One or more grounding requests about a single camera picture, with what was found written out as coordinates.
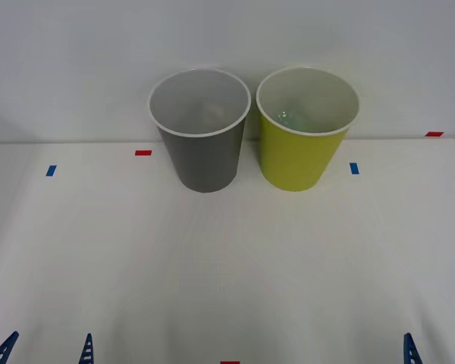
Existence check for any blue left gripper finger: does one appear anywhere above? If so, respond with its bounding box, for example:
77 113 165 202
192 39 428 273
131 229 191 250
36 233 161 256
78 332 96 364
0 331 20 364

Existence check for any yellow-green plastic waste bin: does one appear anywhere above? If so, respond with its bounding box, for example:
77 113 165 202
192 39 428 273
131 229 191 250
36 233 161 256
255 65 361 193

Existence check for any green plastic bottle black cap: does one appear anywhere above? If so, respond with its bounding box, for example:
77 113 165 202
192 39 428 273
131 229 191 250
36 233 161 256
275 108 309 129

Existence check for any grey plastic waste bin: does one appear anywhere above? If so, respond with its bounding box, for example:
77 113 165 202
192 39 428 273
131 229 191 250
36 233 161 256
147 67 252 193

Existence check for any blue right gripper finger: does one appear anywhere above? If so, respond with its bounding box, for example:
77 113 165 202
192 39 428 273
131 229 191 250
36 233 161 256
403 332 422 364

